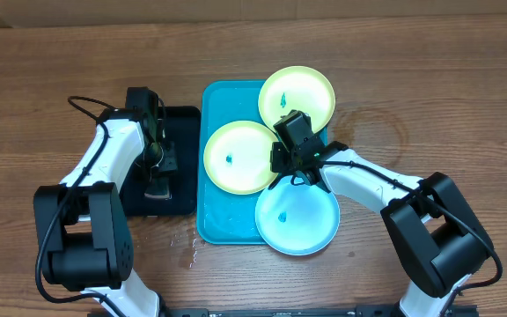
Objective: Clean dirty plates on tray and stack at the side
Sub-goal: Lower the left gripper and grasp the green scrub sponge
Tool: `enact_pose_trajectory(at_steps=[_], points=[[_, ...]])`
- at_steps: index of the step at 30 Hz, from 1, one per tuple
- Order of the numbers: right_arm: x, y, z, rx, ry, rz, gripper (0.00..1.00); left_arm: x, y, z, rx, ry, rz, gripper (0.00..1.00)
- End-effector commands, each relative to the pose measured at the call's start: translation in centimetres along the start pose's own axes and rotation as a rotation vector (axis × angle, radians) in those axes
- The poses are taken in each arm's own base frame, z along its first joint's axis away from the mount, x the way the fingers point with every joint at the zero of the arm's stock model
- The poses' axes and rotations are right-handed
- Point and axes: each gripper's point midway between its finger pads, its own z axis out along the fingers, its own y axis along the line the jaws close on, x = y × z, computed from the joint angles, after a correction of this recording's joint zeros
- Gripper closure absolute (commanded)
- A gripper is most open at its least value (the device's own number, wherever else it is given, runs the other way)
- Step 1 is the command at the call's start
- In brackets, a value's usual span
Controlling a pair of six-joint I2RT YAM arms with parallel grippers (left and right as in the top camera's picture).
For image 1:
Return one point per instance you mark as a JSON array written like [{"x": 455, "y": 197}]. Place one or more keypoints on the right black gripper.
[{"x": 282, "y": 167}]

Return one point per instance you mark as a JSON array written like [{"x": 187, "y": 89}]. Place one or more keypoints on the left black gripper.
[{"x": 170, "y": 163}]

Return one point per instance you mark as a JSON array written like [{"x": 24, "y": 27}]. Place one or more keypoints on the yellow-green plate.
[
  {"x": 237, "y": 157},
  {"x": 297, "y": 88}
]

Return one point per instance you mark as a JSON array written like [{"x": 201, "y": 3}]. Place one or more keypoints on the green scrubbing sponge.
[{"x": 158, "y": 188}]

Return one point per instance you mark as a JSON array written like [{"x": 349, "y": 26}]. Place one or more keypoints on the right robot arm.
[{"x": 441, "y": 244}]

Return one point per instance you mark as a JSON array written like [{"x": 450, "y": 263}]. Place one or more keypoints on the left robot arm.
[{"x": 85, "y": 246}]

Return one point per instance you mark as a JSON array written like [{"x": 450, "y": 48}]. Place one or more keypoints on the black plastic tray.
[{"x": 183, "y": 128}]

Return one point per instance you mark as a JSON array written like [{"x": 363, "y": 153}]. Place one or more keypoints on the teal plastic tray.
[{"x": 223, "y": 218}]

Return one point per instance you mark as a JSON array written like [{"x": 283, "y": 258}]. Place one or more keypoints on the yellow-green plate top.
[{"x": 297, "y": 88}]

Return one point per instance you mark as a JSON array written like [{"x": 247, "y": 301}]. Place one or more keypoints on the light blue plate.
[{"x": 297, "y": 219}]

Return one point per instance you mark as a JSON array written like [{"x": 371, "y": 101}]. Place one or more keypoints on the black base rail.
[{"x": 358, "y": 311}]

